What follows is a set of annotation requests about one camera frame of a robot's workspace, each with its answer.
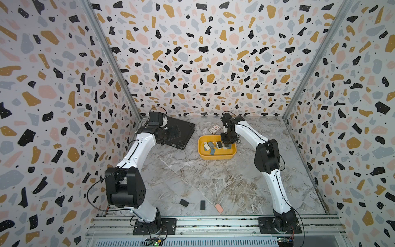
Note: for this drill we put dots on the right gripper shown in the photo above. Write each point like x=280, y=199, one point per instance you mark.
x=223, y=141

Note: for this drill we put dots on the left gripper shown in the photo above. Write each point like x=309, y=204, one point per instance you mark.
x=172, y=135

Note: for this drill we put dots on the pink eraser bottom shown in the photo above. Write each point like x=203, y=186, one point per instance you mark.
x=219, y=208

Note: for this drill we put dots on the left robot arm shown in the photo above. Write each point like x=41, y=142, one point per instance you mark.
x=125, y=186

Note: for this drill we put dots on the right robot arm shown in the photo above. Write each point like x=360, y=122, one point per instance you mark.
x=267, y=161

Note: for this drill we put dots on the playing card box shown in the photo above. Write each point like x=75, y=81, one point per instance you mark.
x=214, y=129

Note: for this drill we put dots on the yellow storage box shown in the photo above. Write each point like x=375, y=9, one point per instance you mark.
x=226, y=153

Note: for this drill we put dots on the black flat case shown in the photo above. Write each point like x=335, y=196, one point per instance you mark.
x=185, y=131

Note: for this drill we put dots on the left aluminium corner post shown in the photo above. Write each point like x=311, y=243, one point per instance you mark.
x=93, y=20

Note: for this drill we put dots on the aluminium corner post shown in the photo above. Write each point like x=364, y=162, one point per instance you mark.
x=93, y=20
x=340, y=15

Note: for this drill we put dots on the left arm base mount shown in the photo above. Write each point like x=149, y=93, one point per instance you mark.
x=165, y=226

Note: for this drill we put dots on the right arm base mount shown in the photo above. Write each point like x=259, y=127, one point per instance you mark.
x=267, y=226

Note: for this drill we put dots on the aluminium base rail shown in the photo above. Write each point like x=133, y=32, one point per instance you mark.
x=218, y=231

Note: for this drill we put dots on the right aluminium corner post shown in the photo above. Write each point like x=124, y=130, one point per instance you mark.
x=340, y=15

